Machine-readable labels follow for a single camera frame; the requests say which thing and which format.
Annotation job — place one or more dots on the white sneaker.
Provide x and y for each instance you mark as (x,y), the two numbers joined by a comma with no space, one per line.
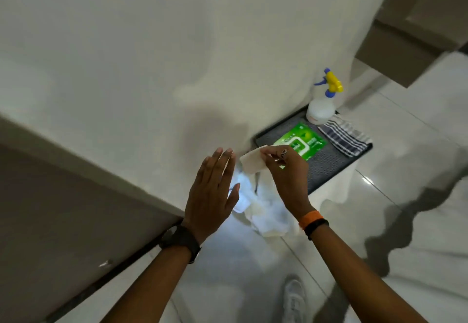
(293,300)

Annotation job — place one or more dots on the white cover cloth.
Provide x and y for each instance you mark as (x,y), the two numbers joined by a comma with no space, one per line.
(268,216)

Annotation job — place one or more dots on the blue striped cloth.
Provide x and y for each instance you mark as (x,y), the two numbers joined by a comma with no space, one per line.
(345,136)

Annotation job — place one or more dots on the black wristwatch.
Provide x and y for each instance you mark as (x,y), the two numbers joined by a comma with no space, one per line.
(181,240)

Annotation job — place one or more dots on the brown wooden furniture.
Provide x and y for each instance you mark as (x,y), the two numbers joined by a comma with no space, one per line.
(409,30)

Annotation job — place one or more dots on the person's right forearm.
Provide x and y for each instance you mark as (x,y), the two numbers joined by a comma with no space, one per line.
(362,282)

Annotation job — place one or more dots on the green Dettol wipes pack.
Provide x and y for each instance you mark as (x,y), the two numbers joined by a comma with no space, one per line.
(305,141)

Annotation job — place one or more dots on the white spray bottle yellow nozzle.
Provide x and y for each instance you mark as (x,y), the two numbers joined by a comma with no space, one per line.
(321,108)

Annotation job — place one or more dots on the person's right hand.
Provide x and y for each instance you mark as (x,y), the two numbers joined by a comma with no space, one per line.
(290,180)

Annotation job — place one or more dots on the black wristband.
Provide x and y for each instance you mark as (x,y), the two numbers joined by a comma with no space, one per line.
(316,227)

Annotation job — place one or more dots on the white wet wipe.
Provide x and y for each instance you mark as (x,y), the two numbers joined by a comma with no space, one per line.
(252,160)

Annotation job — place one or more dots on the black textured tray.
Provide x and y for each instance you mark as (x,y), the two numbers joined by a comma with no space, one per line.
(329,165)

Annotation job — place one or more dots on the orange wristband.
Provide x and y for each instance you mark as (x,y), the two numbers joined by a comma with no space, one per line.
(310,219)

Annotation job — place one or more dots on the person's left forearm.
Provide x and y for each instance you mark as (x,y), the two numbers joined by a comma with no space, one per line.
(153,286)

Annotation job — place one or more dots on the person's left hand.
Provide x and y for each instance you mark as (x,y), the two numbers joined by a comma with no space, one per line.
(210,194)

